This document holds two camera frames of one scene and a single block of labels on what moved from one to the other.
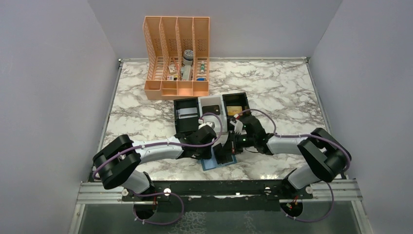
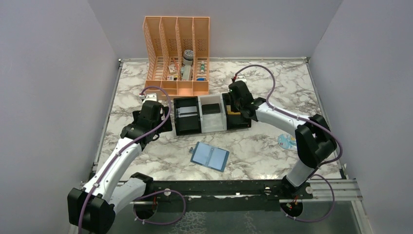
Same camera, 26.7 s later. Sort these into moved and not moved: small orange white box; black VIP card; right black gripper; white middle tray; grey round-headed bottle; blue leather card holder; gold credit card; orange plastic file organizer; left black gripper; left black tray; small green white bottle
Moved: blue leather card holder; black VIP card; right black gripper; left black gripper
Not moved: gold credit card; small green white bottle; white middle tray; orange plastic file organizer; grey round-headed bottle; left black tray; small orange white box
